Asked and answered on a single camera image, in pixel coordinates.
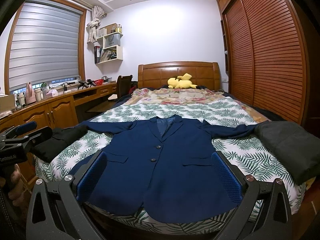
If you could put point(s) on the floral pink blanket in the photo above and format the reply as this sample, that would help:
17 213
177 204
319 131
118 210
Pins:
167 96

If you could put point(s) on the wooden headboard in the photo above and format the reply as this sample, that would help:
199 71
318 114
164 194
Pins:
156 75

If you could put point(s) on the navy blue suit jacket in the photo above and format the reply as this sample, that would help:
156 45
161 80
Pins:
168 167

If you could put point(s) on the pink bottle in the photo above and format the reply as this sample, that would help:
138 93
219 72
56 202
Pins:
29 94

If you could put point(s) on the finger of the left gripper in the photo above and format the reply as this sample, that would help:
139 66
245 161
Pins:
16 131
31 139

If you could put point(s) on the wooden desk cabinet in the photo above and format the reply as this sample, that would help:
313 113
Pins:
61 111

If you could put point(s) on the white wall shelf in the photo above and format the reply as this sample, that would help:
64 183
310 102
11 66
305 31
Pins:
109 47

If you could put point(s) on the dark wooden chair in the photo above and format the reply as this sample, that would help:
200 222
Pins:
122 88

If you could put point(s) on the green leaf print bedsheet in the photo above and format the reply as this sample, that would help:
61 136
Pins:
248 154

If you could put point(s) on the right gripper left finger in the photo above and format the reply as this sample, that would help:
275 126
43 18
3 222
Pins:
56 209

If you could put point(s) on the grey window blind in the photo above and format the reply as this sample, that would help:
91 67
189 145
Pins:
45 44

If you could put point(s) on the left hand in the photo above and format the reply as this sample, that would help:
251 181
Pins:
16 194

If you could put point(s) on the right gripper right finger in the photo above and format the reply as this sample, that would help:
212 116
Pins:
263 209

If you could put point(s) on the black folded garment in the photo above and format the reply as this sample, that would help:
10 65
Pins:
59 140

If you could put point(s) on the wooden louvered wardrobe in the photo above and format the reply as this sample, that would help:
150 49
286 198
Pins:
266 55

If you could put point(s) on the dark grey folded garment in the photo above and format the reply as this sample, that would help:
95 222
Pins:
293 146

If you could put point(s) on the tied white curtain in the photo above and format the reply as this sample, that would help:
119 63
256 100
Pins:
97 14

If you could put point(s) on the black tripod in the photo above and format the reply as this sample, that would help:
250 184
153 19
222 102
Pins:
86 84

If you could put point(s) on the yellow plush toy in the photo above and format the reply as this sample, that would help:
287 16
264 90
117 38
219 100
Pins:
183 82

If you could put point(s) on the red basket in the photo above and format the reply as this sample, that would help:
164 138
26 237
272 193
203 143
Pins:
99 82

